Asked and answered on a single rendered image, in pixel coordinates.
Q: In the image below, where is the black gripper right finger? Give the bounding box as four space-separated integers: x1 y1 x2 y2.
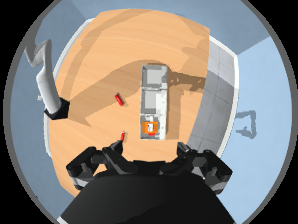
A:
159 142 233 195

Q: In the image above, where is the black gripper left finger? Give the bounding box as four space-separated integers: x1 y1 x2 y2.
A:
66 140 139 191

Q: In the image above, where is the white three-compartment bin rack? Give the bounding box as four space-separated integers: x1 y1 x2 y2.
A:
140 65 167 140

